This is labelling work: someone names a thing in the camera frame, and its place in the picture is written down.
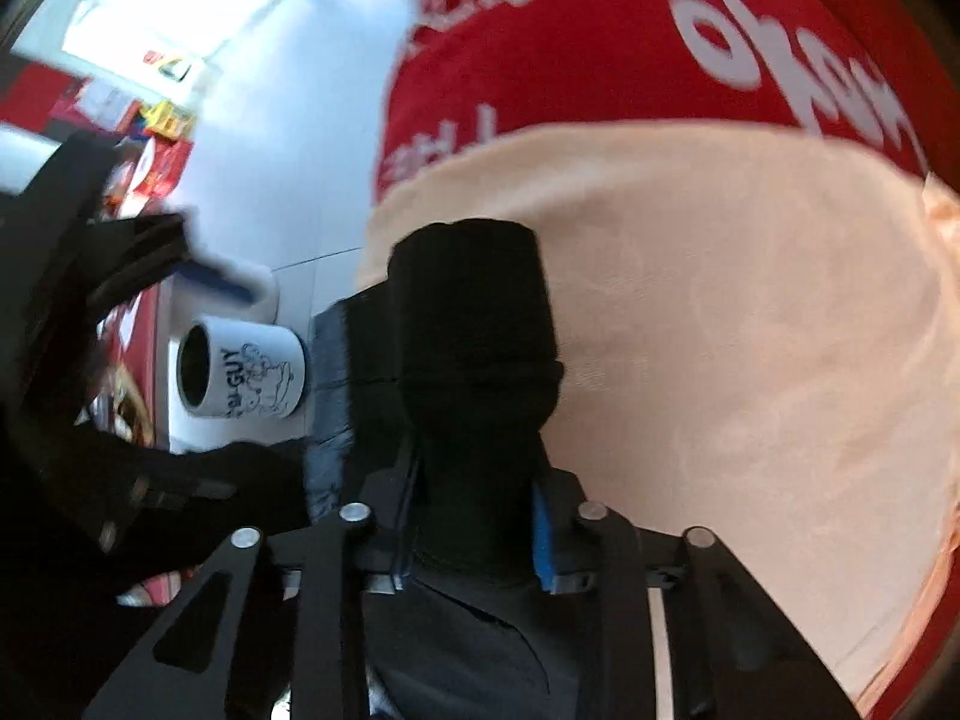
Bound black pants with blue trim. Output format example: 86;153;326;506
306;218;599;595

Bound white printed mug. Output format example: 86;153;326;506
176;316;306;419

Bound peach cushion cover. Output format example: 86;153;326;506
359;124;958;715

